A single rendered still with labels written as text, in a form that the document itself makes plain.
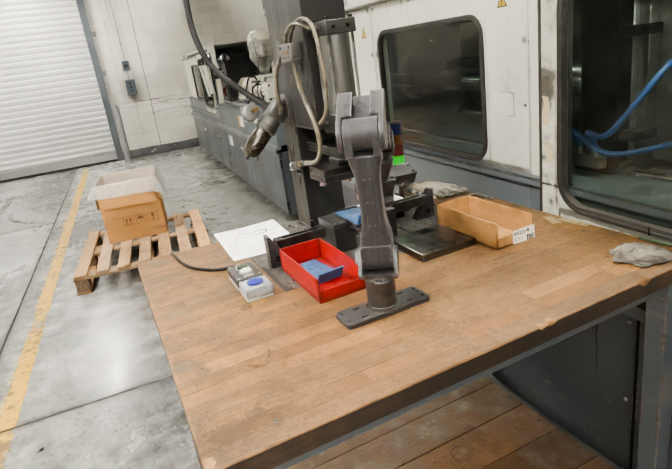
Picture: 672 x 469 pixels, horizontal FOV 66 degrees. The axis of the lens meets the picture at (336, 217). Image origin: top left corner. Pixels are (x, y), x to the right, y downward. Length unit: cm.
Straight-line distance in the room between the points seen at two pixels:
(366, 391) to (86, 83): 982
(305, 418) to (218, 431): 14
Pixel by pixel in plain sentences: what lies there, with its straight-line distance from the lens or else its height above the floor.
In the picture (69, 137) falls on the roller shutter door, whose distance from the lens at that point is 1053.
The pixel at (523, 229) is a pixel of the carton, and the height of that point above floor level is 93.
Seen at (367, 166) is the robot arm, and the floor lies 122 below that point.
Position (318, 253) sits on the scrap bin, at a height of 92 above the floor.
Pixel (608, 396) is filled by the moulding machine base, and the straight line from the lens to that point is 186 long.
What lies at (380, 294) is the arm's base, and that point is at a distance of 109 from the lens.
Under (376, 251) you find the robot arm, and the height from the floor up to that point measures 104.
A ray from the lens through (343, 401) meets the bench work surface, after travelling 89.
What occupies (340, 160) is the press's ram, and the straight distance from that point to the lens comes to 141.
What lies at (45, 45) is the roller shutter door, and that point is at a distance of 1052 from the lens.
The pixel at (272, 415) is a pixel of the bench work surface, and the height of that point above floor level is 90.
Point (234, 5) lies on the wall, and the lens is 1083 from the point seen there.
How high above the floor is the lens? 144
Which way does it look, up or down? 18 degrees down
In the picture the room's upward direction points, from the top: 8 degrees counter-clockwise
